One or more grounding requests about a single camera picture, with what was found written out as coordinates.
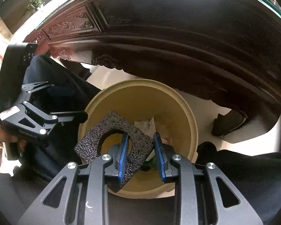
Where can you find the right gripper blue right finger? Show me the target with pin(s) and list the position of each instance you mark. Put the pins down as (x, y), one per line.
(159, 156)

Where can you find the dark carved wooden table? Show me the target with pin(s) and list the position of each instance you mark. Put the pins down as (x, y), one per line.
(226, 51)

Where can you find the beige round trash bin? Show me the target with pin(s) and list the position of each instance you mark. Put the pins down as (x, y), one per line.
(140, 100)

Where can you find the glass vase with bamboo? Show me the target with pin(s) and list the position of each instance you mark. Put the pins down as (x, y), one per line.
(35, 4)

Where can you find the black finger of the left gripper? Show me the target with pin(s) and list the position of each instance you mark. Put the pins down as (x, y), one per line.
(71, 116)

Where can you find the person's dark trouser leg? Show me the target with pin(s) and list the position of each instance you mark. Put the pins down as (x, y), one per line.
(40, 165)

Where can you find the person's left hand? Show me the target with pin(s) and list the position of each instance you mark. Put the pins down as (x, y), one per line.
(4, 140)

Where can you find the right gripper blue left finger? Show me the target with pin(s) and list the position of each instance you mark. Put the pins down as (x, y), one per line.
(122, 157)

